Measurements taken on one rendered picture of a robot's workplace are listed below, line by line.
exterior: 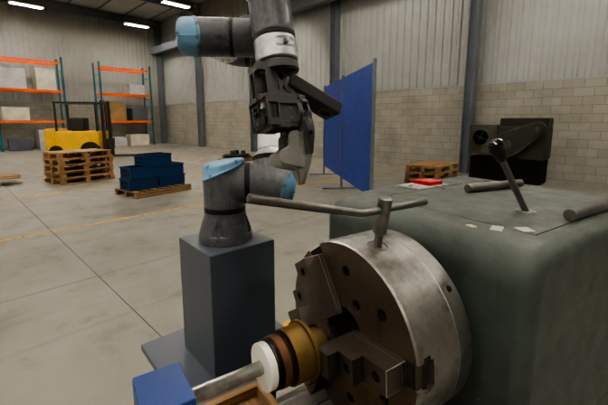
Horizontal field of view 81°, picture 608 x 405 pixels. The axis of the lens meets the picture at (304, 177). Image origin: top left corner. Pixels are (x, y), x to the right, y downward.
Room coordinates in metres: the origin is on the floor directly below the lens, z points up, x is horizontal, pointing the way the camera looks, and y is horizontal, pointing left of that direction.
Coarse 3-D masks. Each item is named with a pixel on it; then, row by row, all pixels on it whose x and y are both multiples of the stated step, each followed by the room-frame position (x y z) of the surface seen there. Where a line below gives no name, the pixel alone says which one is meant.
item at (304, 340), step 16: (272, 336) 0.49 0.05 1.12; (288, 336) 0.48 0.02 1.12; (304, 336) 0.49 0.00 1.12; (320, 336) 0.51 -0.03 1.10; (288, 352) 0.46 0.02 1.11; (304, 352) 0.47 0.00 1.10; (288, 368) 0.45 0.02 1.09; (304, 368) 0.46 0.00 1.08; (320, 368) 0.47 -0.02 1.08; (288, 384) 0.45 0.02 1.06
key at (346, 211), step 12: (264, 204) 0.42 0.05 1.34; (276, 204) 0.43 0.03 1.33; (288, 204) 0.44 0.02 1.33; (300, 204) 0.45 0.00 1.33; (312, 204) 0.46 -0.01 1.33; (324, 204) 0.48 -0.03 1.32; (396, 204) 0.56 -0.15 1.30; (408, 204) 0.57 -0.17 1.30; (420, 204) 0.58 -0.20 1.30; (360, 216) 0.51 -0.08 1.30
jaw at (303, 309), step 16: (320, 256) 0.60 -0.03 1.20; (304, 272) 0.58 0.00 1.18; (320, 272) 0.58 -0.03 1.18; (304, 288) 0.55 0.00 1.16; (320, 288) 0.56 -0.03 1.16; (304, 304) 0.55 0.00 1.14; (320, 304) 0.55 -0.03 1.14; (336, 304) 0.56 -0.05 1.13; (304, 320) 0.52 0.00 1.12; (320, 320) 0.53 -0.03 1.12
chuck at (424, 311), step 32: (352, 256) 0.54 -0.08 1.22; (384, 256) 0.53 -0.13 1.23; (352, 288) 0.54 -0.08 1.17; (384, 288) 0.48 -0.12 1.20; (416, 288) 0.49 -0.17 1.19; (352, 320) 0.62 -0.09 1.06; (384, 320) 0.48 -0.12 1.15; (416, 320) 0.45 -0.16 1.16; (448, 320) 0.48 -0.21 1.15; (416, 352) 0.43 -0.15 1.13; (448, 352) 0.46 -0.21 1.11; (448, 384) 0.46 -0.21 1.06
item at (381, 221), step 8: (384, 200) 0.53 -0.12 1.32; (392, 200) 0.54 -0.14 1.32; (384, 208) 0.53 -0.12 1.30; (376, 216) 0.54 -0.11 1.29; (384, 216) 0.54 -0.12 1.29; (376, 224) 0.54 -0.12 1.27; (384, 224) 0.54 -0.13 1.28; (376, 232) 0.54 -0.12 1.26; (384, 232) 0.54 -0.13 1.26; (376, 240) 0.55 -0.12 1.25; (376, 248) 0.55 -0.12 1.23
